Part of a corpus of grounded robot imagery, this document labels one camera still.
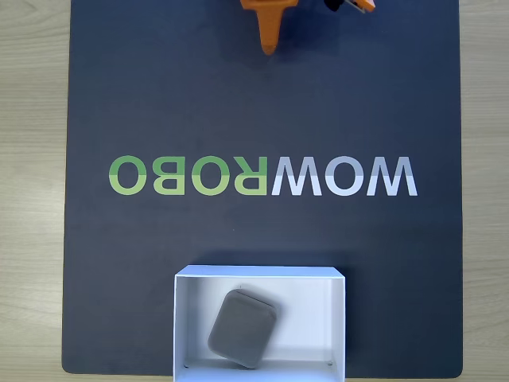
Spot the dark mat with WOWROBO print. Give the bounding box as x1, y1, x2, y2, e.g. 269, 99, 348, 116
61, 0, 464, 377

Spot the white cardboard box bin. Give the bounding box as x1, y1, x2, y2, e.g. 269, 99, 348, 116
173, 264, 347, 382

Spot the grey square usb charger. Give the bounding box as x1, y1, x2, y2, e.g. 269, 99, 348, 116
207, 288, 278, 369

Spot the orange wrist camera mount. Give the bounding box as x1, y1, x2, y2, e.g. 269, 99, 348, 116
323, 0, 377, 15

